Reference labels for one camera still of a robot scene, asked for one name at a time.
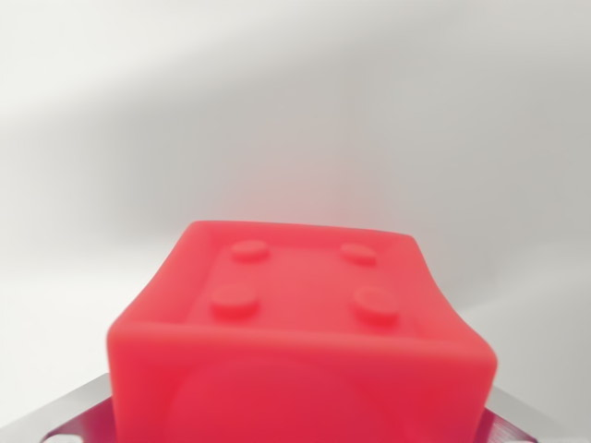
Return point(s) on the gripper right finger with black rubber pad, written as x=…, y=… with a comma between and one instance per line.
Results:
x=522, y=427

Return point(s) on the gripper left finger with black rubber pad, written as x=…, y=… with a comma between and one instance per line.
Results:
x=78, y=415

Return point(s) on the red plastic cube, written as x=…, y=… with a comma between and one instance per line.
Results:
x=300, y=332

